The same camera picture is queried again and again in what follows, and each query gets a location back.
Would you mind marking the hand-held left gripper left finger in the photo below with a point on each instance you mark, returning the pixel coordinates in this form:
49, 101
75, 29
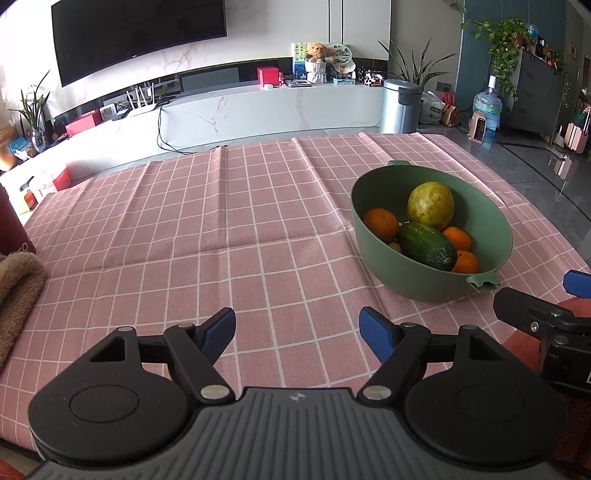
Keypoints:
217, 333

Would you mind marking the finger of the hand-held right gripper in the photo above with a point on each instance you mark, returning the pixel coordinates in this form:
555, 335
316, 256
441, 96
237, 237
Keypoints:
579, 284
521, 309

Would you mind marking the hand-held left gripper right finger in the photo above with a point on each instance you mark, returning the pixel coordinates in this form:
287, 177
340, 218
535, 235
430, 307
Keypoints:
376, 334

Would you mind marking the green colander bowl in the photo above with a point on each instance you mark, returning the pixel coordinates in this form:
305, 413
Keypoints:
415, 281

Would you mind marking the orange tangerine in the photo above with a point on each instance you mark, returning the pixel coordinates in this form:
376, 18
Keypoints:
467, 263
458, 239
381, 225

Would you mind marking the small yellow longan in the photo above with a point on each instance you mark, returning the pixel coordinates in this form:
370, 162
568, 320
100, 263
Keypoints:
394, 247

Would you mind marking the large yellow-green guava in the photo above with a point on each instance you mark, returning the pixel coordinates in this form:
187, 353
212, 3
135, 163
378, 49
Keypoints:
430, 205

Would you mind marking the red cloth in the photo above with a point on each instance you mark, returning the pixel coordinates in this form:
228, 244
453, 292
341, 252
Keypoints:
521, 353

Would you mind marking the pink checked tablecloth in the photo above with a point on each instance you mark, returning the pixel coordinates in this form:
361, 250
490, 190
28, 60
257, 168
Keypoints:
184, 240

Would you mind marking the green cucumber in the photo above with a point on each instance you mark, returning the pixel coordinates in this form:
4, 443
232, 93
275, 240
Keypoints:
427, 246

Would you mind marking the pink suitcase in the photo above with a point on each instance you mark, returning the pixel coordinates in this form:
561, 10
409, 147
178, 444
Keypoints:
577, 136

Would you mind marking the small pink heater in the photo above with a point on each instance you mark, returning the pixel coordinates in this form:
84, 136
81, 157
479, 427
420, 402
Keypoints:
478, 129

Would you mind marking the grey cabinet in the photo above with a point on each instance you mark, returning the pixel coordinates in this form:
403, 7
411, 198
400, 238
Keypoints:
535, 92

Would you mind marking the blue water jug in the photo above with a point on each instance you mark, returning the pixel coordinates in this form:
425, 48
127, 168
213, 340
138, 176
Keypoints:
487, 108

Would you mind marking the brown fluffy towel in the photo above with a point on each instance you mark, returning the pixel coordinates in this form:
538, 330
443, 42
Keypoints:
18, 295

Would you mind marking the red-brown bag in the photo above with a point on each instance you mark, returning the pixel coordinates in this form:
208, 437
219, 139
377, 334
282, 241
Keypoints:
449, 115

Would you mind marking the white plastic bag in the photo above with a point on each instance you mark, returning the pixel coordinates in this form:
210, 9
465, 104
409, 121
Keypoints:
431, 110

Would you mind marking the red storage box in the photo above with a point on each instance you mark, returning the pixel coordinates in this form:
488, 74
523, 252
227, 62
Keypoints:
60, 180

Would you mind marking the silver pedal trash can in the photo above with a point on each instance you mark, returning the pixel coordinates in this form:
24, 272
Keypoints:
399, 110

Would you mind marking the small orange box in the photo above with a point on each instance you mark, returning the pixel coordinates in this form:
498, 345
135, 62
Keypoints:
30, 198

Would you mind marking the white marble TV cabinet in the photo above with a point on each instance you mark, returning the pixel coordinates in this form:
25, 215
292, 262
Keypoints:
277, 106

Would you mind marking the white router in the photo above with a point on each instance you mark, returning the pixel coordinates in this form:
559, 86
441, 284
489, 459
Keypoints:
141, 108

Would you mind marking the small white device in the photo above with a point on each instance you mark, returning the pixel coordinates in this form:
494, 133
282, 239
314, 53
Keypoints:
109, 112

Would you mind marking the pink-red flat box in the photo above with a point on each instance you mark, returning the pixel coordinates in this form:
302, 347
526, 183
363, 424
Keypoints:
83, 123

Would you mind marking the trailing vine plant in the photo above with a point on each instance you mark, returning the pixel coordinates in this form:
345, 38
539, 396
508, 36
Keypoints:
508, 41

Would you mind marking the black and white toy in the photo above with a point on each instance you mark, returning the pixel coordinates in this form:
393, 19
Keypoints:
373, 79

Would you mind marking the blue flat box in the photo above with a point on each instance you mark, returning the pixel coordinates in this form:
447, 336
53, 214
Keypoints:
344, 81

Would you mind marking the red cube box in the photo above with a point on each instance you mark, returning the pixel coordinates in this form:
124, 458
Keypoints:
267, 77

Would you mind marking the long-leaf potted plant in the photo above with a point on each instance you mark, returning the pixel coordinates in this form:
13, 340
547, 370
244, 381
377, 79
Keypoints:
415, 69

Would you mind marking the green plant in glass vase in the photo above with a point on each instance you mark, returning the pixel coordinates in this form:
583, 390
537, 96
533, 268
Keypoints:
36, 138

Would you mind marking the blue packet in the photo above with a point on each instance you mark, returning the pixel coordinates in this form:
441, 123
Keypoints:
19, 145

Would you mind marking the round painted fan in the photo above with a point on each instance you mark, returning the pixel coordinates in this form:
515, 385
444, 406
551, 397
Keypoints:
340, 53

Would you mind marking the landscape picture card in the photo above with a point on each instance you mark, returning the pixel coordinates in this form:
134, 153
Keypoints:
298, 57

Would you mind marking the teddy bear bouquet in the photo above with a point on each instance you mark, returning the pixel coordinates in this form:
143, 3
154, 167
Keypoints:
316, 50

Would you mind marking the black television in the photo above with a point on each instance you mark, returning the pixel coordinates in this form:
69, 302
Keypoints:
138, 32

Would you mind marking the white wall cabinet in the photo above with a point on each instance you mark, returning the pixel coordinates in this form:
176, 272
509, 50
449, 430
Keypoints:
360, 27

